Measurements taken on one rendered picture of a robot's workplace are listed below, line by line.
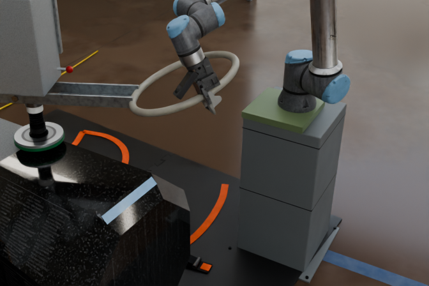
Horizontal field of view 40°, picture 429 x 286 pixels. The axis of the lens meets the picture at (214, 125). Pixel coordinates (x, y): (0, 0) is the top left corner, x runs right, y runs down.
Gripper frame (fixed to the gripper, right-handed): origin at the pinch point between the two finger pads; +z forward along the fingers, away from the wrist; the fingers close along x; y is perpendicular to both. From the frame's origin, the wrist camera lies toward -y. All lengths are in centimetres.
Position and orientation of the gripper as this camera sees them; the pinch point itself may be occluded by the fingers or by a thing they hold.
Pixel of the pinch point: (209, 110)
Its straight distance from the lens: 223.9
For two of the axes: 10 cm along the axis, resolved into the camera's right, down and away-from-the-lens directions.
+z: 3.7, 8.2, 4.3
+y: 8.5, -4.8, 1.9
